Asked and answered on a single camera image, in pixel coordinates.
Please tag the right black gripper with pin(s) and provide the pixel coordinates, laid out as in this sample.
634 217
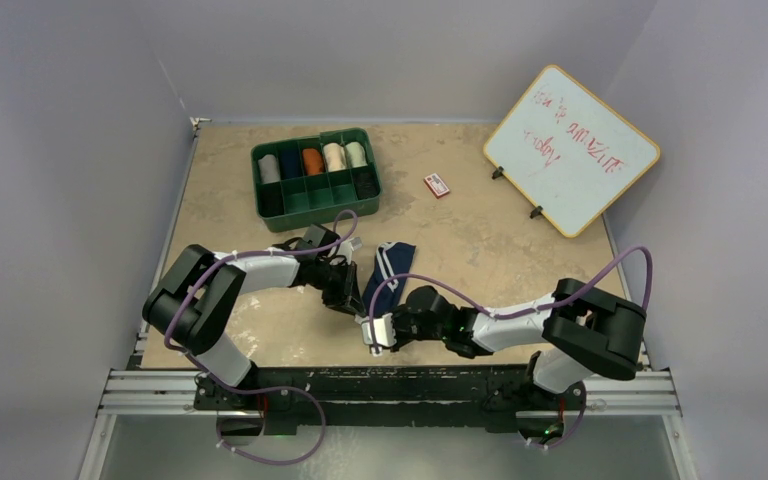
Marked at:
401 342

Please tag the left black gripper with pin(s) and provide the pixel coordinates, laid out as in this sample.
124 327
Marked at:
346 297

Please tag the navy white underwear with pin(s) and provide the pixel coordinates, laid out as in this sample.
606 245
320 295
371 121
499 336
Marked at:
391 258

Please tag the black striped underwear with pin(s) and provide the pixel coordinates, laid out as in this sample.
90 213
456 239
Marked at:
366 184

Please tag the green divided storage tray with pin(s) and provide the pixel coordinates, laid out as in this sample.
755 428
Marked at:
295 203

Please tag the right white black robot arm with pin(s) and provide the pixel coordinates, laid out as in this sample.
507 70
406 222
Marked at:
589 331

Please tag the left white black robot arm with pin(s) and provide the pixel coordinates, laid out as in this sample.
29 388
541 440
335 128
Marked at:
192 303

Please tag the orange rolled underwear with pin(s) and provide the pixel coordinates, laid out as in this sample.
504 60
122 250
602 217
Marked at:
313 161

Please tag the pale green rolled underwear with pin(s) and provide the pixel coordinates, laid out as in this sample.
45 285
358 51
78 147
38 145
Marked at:
355 154

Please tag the beige rolled underwear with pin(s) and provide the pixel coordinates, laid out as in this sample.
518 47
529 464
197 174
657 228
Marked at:
334 157

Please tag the navy rolled underwear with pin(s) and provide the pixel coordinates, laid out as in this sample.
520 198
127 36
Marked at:
290 164

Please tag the grey rolled underwear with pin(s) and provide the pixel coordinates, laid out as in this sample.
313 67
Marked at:
269 170

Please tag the small red white box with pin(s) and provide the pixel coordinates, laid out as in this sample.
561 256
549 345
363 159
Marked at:
436 185

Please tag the whiteboard with red writing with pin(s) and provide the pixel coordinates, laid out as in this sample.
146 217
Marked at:
569 153

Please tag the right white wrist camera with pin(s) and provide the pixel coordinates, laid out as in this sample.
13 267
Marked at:
378 334

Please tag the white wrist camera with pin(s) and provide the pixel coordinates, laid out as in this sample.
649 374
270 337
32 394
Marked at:
347 248
378 334

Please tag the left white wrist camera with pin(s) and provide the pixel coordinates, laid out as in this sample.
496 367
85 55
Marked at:
347 248

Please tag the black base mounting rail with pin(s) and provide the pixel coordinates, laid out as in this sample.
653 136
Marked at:
495 398

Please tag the aluminium frame rail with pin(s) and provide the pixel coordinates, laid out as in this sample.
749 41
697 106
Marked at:
170 393

